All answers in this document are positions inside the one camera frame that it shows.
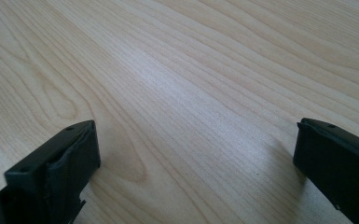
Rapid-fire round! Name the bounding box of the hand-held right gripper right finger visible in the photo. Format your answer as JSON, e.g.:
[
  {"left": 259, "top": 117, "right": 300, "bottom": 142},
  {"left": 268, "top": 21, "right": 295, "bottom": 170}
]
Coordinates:
[{"left": 293, "top": 117, "right": 359, "bottom": 224}]

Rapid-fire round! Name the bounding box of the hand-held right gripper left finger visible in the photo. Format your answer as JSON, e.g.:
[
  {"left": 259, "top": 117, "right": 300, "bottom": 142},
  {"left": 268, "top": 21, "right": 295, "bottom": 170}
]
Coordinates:
[{"left": 0, "top": 119, "right": 102, "bottom": 224}]

